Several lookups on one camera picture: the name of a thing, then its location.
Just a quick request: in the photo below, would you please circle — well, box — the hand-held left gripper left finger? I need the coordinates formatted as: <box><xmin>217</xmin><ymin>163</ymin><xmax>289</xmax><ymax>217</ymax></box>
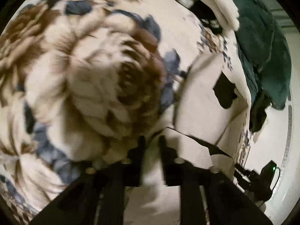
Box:
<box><xmin>29</xmin><ymin>135</ymin><xmax>146</xmax><ymax>225</ymax></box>

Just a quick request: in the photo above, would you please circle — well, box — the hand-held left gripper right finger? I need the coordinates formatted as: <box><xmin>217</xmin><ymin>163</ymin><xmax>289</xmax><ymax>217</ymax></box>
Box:
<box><xmin>159</xmin><ymin>135</ymin><xmax>274</xmax><ymax>225</ymax></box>

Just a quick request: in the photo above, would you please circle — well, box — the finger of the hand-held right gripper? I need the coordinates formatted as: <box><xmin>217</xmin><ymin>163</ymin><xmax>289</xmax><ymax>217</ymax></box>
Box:
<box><xmin>234</xmin><ymin>163</ymin><xmax>253</xmax><ymax>186</ymax></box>

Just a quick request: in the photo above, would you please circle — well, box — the white garment with black patches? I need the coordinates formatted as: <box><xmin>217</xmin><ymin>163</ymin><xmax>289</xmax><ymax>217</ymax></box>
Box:
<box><xmin>124</xmin><ymin>53</ymin><xmax>252</xmax><ymax>225</ymax></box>

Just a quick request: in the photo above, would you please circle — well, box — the dark cloth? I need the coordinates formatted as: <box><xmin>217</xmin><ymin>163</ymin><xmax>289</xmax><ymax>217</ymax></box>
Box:
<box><xmin>249</xmin><ymin>90</ymin><xmax>274</xmax><ymax>133</ymax></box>

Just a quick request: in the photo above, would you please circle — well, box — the floral printed blanket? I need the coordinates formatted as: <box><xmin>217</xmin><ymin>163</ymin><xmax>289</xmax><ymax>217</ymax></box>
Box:
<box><xmin>0</xmin><ymin>0</ymin><xmax>252</xmax><ymax>225</ymax></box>

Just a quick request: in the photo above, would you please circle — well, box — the teal cloth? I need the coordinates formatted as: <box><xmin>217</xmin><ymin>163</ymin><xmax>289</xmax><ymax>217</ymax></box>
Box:
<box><xmin>231</xmin><ymin>0</ymin><xmax>292</xmax><ymax>110</ymax></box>

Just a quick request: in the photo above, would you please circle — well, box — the black cloth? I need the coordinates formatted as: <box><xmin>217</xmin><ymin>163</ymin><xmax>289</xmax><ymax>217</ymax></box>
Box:
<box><xmin>189</xmin><ymin>0</ymin><xmax>224</xmax><ymax>35</ymax></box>

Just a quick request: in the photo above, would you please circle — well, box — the white folded cloth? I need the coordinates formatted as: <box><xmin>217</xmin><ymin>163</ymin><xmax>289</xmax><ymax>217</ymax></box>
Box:
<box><xmin>201</xmin><ymin>0</ymin><xmax>240</xmax><ymax>30</ymax></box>

